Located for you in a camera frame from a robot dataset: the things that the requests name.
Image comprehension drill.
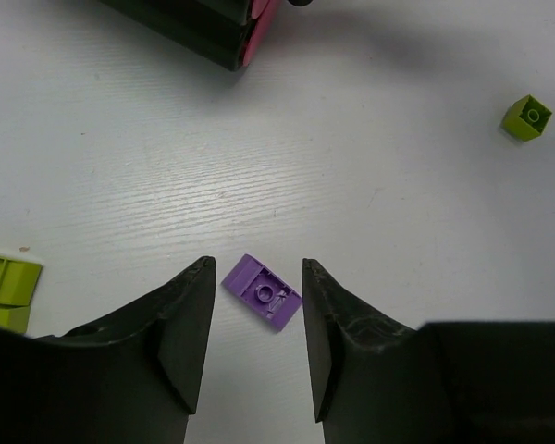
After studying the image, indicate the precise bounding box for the purple curved lego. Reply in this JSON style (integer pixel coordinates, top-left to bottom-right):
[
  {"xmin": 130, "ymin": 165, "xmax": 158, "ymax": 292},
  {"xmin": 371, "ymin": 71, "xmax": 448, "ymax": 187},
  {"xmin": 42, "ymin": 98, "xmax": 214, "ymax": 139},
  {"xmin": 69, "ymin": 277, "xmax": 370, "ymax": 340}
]
[{"xmin": 222, "ymin": 254, "xmax": 302, "ymax": 332}]

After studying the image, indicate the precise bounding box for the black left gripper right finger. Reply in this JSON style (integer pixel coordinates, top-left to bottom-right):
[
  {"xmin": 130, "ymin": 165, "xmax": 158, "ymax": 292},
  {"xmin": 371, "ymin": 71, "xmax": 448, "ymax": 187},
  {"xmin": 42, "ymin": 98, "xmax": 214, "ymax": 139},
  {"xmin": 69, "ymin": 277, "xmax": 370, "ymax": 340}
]
[{"xmin": 302, "ymin": 259, "xmax": 555, "ymax": 443}]

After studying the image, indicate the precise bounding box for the black drawer knob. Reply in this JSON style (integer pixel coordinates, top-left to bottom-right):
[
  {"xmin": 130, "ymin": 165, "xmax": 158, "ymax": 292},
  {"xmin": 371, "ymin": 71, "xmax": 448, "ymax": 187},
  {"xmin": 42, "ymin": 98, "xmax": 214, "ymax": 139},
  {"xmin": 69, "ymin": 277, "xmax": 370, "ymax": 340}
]
[{"xmin": 288, "ymin": 0, "xmax": 314, "ymax": 7}]

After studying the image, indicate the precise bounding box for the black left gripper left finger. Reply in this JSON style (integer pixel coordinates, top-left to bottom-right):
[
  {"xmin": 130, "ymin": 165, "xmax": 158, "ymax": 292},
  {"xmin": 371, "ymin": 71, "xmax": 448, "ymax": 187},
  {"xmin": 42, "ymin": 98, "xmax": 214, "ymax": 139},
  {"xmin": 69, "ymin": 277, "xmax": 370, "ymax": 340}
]
[{"xmin": 0, "ymin": 256, "xmax": 216, "ymax": 443}]

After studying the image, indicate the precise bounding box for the black drawer cabinet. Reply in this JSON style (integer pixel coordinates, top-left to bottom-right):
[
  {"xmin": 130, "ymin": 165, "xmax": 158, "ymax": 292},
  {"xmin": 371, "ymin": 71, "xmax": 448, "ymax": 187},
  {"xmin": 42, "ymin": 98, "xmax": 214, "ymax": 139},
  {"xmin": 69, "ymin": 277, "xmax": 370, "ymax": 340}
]
[{"xmin": 105, "ymin": 0, "xmax": 257, "ymax": 71}]

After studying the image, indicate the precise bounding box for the lime lego near left arm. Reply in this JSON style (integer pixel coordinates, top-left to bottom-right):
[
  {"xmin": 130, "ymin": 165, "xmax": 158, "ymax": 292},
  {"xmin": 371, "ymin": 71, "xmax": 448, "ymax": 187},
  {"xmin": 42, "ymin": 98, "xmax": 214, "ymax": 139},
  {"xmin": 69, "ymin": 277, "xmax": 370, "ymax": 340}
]
[{"xmin": 0, "ymin": 256, "xmax": 43, "ymax": 334}]

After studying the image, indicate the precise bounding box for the lime square lego brick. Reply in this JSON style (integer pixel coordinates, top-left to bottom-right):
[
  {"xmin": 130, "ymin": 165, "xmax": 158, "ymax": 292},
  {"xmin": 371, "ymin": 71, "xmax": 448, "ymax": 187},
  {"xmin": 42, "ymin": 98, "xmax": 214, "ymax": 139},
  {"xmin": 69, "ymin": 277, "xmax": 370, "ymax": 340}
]
[{"xmin": 500, "ymin": 95, "xmax": 552, "ymax": 142}]

